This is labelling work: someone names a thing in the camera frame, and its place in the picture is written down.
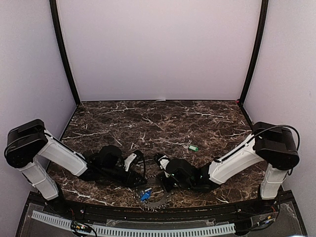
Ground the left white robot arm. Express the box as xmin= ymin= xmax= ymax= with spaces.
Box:
xmin=4 ymin=119 xmax=147 ymax=215

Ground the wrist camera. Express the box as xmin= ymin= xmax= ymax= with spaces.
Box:
xmin=154 ymin=153 xmax=173 ymax=178
xmin=124 ymin=150 xmax=144 ymax=172

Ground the right black frame post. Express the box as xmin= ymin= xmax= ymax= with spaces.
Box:
xmin=238 ymin=0 xmax=269 ymax=107

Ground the white slotted cable duct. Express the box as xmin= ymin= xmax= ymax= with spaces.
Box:
xmin=31 ymin=210 xmax=236 ymax=237

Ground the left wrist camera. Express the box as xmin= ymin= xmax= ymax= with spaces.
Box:
xmin=124 ymin=150 xmax=144 ymax=172

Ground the black disc with keyrings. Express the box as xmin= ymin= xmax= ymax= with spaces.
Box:
xmin=133 ymin=176 xmax=169 ymax=212

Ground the black front rail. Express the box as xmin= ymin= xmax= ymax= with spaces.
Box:
xmin=66 ymin=200 xmax=263 ymax=221

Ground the blue key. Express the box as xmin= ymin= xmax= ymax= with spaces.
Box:
xmin=139 ymin=188 xmax=152 ymax=201

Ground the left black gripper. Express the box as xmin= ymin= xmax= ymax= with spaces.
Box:
xmin=101 ymin=165 xmax=148 ymax=189

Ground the left black frame post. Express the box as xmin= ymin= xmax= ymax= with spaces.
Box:
xmin=49 ymin=0 xmax=81 ymax=106

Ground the green key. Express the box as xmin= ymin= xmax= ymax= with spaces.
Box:
xmin=182 ymin=143 xmax=198 ymax=152

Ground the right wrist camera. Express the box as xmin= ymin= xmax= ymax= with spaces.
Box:
xmin=154 ymin=153 xmax=173 ymax=178

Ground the black frame post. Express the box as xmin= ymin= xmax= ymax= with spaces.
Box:
xmin=238 ymin=0 xmax=269 ymax=107
xmin=49 ymin=0 xmax=81 ymax=106

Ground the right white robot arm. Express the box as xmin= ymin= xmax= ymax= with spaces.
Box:
xmin=155 ymin=122 xmax=300 ymax=214

